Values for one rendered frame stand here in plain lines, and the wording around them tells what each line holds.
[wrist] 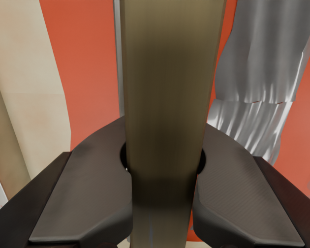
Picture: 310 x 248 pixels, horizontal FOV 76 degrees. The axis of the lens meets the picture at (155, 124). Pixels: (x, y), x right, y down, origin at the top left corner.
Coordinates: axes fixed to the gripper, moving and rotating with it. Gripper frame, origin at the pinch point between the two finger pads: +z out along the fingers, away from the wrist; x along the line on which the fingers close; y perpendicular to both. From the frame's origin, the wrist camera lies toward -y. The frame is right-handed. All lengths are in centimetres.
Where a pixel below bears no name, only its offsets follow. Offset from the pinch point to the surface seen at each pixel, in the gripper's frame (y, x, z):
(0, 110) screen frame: 2.0, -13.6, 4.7
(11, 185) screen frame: 8.8, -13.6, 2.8
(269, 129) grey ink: 3.0, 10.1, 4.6
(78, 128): 3.9, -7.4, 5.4
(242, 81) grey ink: -1.2, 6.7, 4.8
